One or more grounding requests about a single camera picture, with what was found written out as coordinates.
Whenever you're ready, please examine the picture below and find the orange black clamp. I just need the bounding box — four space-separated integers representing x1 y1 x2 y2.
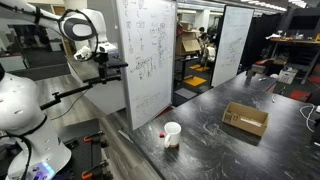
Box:
82 130 110 148
80 159 114 180

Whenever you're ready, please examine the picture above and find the dark wall monitor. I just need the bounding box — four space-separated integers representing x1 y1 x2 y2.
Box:
287 14 320 32

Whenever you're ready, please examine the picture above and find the large brown cardboard box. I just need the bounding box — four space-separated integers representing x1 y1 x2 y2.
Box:
175 31 202 57

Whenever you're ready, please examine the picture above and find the wooden background workbench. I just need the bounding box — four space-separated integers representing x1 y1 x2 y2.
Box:
269 37 320 86

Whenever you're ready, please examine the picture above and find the red stool seat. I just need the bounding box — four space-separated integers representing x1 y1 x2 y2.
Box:
289 89 313 103

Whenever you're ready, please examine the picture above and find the black curtain partition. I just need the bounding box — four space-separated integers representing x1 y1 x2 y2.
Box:
239 12 285 72

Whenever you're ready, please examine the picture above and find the small brown cardboard box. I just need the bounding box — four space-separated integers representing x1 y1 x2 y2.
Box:
179 20 194 33

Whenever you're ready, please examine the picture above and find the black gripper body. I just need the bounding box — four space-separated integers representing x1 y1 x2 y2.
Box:
95 52 112 79

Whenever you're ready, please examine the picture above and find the grey device on table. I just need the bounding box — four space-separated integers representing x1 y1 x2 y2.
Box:
245 63 268 87

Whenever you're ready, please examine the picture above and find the white storage crate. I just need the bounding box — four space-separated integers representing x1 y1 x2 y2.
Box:
277 67 299 85

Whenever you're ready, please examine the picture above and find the large whiteboard with drawings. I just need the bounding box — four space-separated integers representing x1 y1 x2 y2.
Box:
115 0 178 131

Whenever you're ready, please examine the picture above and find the white cable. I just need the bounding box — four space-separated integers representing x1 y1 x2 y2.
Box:
299 104 317 133

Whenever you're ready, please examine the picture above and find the white ceramic mug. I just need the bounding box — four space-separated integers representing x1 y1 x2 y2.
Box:
162 121 182 150

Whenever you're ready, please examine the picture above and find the seated person in background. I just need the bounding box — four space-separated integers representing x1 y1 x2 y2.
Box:
197 26 210 46

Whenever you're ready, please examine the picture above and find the yellow floor mat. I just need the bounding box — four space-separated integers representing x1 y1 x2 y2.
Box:
182 75 208 88
188 63 212 73

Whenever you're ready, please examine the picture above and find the shallow open cardboard box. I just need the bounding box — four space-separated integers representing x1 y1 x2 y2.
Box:
221 101 270 138

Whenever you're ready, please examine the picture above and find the narrow whiteboard with scribbles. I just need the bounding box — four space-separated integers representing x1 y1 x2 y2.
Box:
210 5 255 88

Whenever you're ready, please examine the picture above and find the black articulated boom rod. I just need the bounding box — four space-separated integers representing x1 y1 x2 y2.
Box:
39 75 123 111

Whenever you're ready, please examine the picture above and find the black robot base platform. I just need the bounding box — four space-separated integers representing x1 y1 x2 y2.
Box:
0 118 113 180

